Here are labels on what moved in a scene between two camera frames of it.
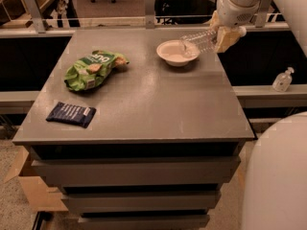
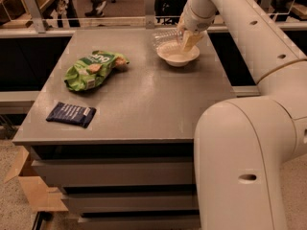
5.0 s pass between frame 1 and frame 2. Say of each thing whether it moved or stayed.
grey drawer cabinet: stayed
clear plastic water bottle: moved
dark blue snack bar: stayed
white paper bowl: stayed
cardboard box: stayed
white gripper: moved
